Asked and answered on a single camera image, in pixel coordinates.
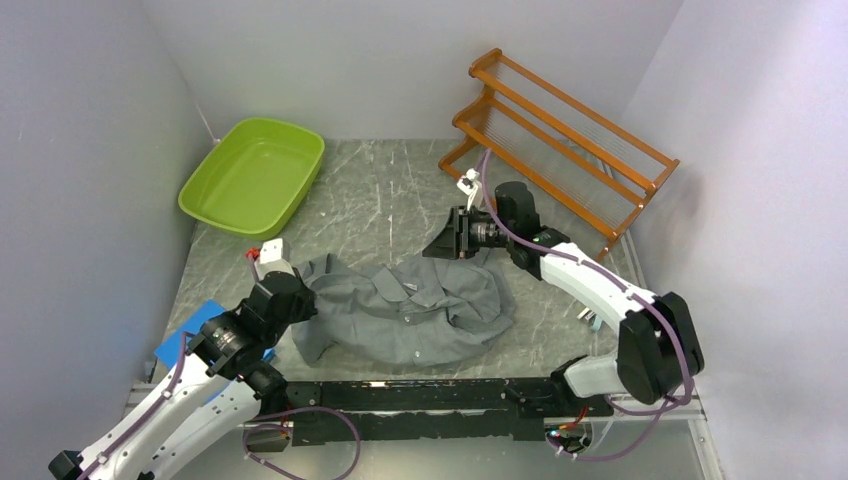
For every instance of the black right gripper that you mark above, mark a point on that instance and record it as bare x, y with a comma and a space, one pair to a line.
453, 242

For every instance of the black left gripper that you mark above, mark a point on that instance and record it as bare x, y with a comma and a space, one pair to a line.
307, 308

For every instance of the grey button-up shirt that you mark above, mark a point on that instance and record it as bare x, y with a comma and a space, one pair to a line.
423, 312

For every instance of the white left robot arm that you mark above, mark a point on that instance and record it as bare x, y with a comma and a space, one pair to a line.
222, 377

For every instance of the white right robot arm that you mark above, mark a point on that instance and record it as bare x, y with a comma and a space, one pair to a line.
657, 353

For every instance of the green plastic tub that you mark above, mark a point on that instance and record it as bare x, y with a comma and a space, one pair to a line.
253, 181

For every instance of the blue flat pad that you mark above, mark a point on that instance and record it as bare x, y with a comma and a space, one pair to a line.
182, 334

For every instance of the orange wooden rack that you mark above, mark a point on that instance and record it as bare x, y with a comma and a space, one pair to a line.
600, 172

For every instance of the small light blue clip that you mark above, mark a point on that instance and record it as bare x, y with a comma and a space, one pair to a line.
594, 322

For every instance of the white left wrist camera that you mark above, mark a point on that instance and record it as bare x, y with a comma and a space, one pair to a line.
273, 256

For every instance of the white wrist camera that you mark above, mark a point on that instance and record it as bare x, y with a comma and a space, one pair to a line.
273, 256
471, 185

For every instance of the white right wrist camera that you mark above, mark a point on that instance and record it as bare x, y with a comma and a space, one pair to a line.
471, 185

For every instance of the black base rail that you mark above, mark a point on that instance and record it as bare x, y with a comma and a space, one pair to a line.
522, 409

